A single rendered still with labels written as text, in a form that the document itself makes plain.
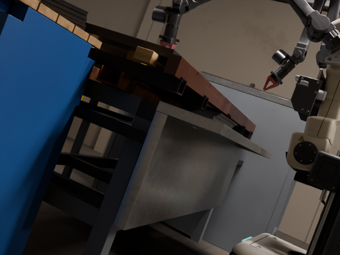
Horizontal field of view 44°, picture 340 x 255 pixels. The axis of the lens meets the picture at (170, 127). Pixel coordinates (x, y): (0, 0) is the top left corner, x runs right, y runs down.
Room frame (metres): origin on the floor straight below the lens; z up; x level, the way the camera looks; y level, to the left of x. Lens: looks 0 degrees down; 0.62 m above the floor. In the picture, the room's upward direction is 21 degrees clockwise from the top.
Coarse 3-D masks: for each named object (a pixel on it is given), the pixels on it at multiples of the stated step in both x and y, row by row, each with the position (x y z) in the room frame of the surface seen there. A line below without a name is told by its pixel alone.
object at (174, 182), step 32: (160, 128) 1.20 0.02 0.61; (192, 128) 1.44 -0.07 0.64; (160, 160) 1.27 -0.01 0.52; (192, 160) 1.57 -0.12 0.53; (224, 160) 2.07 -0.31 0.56; (128, 192) 1.21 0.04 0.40; (160, 192) 1.37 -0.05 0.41; (192, 192) 1.73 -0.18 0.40; (224, 192) 2.36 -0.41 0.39; (128, 224) 1.21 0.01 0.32
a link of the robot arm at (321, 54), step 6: (330, 0) 2.22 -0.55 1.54; (336, 0) 2.20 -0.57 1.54; (330, 6) 2.21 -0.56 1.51; (336, 6) 2.20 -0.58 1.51; (330, 12) 2.21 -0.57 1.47; (336, 12) 2.20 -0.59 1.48; (330, 18) 2.20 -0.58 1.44; (336, 18) 2.20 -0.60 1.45; (324, 48) 2.16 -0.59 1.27; (318, 54) 2.17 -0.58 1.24; (324, 54) 2.16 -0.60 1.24; (318, 60) 2.17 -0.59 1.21; (324, 60) 2.15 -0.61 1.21
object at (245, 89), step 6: (210, 78) 2.91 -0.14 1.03; (216, 78) 2.89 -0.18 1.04; (222, 84) 2.87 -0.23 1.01; (228, 84) 2.86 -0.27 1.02; (234, 84) 2.85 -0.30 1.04; (240, 84) 2.83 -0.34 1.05; (240, 90) 2.83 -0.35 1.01; (246, 90) 2.82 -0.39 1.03; (252, 90) 2.80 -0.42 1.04; (258, 96) 2.79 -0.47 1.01; (264, 96) 2.77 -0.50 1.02; (270, 96) 2.76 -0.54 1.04; (276, 96) 2.75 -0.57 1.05; (276, 102) 2.74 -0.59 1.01; (282, 102) 2.73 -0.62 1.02; (288, 102) 2.72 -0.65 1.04
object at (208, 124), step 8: (160, 104) 1.21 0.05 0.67; (168, 104) 1.20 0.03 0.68; (168, 112) 1.20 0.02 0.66; (176, 112) 1.19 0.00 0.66; (184, 112) 1.18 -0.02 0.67; (192, 112) 1.17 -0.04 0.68; (184, 120) 1.18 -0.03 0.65; (192, 120) 1.17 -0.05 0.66; (200, 120) 1.16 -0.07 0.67; (208, 120) 1.16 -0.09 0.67; (200, 128) 1.66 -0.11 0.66; (208, 128) 1.15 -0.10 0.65; (216, 128) 1.15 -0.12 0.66; (224, 128) 1.16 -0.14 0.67; (216, 136) 1.92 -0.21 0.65; (224, 136) 1.19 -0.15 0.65; (232, 136) 1.29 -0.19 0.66; (240, 136) 1.40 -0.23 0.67; (240, 144) 1.45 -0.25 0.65; (248, 144) 1.59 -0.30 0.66; (256, 144) 1.75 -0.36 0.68; (256, 152) 2.39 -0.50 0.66; (264, 152) 2.06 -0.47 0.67
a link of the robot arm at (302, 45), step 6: (318, 0) 2.24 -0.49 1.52; (324, 0) 2.23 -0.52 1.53; (312, 6) 2.25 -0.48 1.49; (318, 6) 2.24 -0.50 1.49; (306, 30) 2.24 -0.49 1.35; (306, 36) 2.24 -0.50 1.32; (300, 42) 2.24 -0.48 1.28; (306, 42) 2.23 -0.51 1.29; (294, 48) 2.24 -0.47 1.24; (300, 48) 2.23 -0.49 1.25; (306, 48) 2.23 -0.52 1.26; (306, 54) 2.27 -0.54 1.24; (300, 60) 2.24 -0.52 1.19
